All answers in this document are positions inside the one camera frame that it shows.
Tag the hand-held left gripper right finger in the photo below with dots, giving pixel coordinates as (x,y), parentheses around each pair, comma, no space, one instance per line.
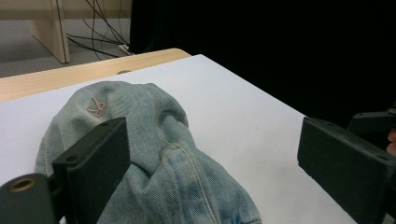
(345,168)

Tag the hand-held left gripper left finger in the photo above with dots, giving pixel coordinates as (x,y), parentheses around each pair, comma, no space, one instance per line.
(93,168)

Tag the light blue denim garment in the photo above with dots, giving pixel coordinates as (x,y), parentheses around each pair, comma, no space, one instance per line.
(174,174)

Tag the white power strip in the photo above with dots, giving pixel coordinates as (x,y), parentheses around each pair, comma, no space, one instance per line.
(125,49)

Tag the black curtain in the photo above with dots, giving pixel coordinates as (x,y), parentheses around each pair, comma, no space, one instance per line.
(264,46)

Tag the beige wooden desk leg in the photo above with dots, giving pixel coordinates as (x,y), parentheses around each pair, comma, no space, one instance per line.
(51,34)

